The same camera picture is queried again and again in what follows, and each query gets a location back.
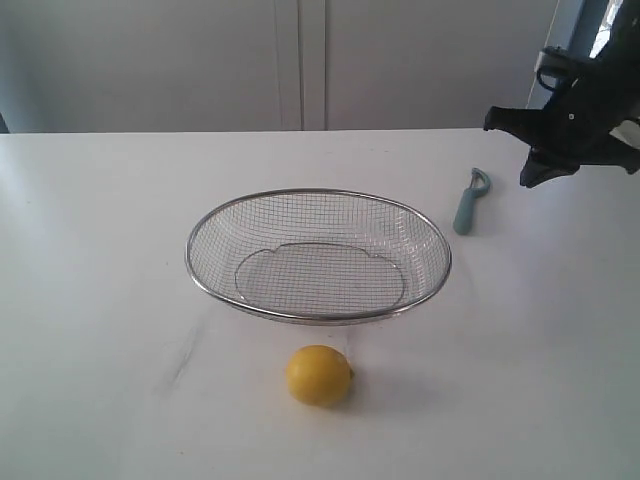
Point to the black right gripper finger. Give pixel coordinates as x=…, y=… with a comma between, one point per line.
x=542, y=166
x=524, y=124

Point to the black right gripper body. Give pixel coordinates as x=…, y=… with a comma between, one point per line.
x=582, y=112

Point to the teal handled peeler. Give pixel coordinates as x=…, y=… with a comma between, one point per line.
x=479, y=186

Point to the yellow lemon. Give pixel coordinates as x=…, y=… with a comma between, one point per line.
x=319, y=376

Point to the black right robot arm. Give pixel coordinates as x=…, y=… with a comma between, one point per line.
x=623, y=45

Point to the white cabinet doors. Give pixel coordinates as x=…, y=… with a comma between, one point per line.
x=155, y=66

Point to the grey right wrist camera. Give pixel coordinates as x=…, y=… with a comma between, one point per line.
x=554, y=66

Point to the oval steel wire mesh basket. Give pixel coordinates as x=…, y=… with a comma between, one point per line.
x=316, y=256

